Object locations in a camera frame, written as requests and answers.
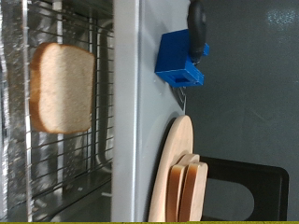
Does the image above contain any spatula with blue grip block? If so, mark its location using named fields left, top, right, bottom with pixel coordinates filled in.
left=154, top=0, right=210, bottom=116

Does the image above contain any silver toaster oven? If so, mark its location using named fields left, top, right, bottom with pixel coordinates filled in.
left=0, top=0, right=188, bottom=222

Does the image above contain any round wooden cutting board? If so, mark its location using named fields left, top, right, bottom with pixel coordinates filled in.
left=148, top=115, right=194, bottom=222

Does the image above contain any dark grey backdrop curtain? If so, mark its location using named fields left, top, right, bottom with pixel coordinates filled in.
left=183, top=0, right=299, bottom=222

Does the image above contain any black metal bookend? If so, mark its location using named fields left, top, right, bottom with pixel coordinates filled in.
left=199, top=156, right=290, bottom=222

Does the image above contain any wire oven rack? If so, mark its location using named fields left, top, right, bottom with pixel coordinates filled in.
left=0, top=0, right=115, bottom=218

